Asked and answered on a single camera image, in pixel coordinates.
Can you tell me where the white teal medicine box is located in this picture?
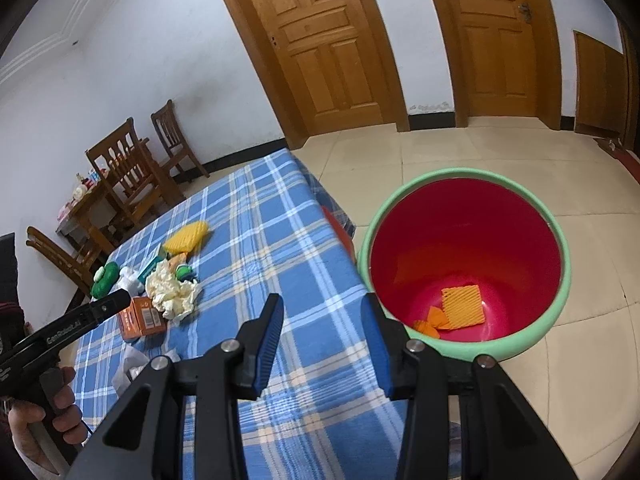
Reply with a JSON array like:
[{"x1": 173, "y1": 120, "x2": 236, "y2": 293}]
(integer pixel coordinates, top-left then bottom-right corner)
[{"x1": 138, "y1": 244, "x2": 167, "y2": 285}]

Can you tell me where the green capped small bottle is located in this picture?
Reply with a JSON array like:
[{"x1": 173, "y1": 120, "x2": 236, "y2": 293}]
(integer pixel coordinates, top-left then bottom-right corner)
[{"x1": 175, "y1": 263, "x2": 198, "y2": 282}]

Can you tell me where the wooden dining table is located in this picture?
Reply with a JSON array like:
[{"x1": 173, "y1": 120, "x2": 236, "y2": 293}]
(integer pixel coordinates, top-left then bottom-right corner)
[{"x1": 54, "y1": 138, "x2": 187, "y2": 256}]

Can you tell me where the left wooden door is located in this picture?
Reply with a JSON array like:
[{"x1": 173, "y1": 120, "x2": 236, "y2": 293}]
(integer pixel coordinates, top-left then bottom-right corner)
[{"x1": 224, "y1": 0, "x2": 409, "y2": 148}]

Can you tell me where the orange snack packet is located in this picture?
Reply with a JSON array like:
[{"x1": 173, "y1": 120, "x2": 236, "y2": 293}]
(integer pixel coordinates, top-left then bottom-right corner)
[{"x1": 168, "y1": 252, "x2": 188, "y2": 273}]

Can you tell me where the blue plaid tablecloth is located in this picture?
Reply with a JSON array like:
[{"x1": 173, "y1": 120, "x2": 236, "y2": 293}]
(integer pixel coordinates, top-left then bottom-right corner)
[{"x1": 71, "y1": 147, "x2": 417, "y2": 480}]

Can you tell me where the right wooden door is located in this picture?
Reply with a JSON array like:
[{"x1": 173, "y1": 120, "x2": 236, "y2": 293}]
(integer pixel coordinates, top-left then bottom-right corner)
[{"x1": 433, "y1": 0, "x2": 562, "y2": 130}]

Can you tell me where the white tissue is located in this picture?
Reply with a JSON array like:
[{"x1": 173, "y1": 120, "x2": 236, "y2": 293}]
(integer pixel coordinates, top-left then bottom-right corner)
[{"x1": 112, "y1": 344, "x2": 153, "y2": 396}]

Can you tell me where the yellow foam net sleeve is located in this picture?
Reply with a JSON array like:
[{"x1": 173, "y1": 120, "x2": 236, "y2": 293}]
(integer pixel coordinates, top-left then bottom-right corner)
[{"x1": 163, "y1": 220, "x2": 209, "y2": 255}]

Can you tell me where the cream foam net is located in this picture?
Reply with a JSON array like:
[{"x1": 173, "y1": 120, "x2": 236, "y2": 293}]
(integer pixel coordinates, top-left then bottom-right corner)
[{"x1": 144, "y1": 260, "x2": 202, "y2": 323}]

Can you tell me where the wooden door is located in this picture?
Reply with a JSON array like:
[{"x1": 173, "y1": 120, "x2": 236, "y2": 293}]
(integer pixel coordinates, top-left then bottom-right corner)
[
  {"x1": 224, "y1": 0, "x2": 409, "y2": 148},
  {"x1": 433, "y1": 0, "x2": 562, "y2": 130}
]

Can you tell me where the red green trash bin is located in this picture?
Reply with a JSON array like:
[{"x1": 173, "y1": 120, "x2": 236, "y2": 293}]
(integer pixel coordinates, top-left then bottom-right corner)
[{"x1": 357, "y1": 167, "x2": 572, "y2": 361}]

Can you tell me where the orange cardboard box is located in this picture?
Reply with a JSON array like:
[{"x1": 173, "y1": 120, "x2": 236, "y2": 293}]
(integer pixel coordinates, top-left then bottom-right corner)
[{"x1": 117, "y1": 297, "x2": 166, "y2": 342}]

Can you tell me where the orange foam net piece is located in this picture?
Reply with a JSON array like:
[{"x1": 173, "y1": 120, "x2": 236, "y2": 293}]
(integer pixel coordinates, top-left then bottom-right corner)
[{"x1": 442, "y1": 285, "x2": 486, "y2": 330}]

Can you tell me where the person's left hand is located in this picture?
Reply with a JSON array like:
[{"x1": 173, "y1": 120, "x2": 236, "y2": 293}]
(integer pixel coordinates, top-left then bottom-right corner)
[{"x1": 9, "y1": 366, "x2": 88, "y2": 479}]

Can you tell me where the wooden chair far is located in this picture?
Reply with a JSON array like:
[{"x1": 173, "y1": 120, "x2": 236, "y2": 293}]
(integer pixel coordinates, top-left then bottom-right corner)
[{"x1": 151, "y1": 99, "x2": 209, "y2": 182}]

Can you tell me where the white paper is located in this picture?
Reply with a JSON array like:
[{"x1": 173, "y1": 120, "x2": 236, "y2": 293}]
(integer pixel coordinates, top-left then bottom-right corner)
[{"x1": 115, "y1": 266, "x2": 145, "y2": 298}]

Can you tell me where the wooden chair front left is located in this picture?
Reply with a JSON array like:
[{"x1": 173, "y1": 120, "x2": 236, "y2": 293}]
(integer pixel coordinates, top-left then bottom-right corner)
[{"x1": 26, "y1": 226, "x2": 106, "y2": 297}]

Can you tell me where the dark doorway frame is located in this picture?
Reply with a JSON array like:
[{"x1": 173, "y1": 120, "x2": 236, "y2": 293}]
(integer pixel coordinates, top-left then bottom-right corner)
[{"x1": 618, "y1": 21, "x2": 639, "y2": 152}]

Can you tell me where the green flower-shaped container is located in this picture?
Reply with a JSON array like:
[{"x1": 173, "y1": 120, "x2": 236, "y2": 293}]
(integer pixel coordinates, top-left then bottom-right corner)
[{"x1": 90, "y1": 261, "x2": 120, "y2": 299}]

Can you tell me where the wooden chair near table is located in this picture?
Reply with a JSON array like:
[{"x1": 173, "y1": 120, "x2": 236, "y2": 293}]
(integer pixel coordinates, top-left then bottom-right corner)
[{"x1": 86, "y1": 117, "x2": 184, "y2": 228}]

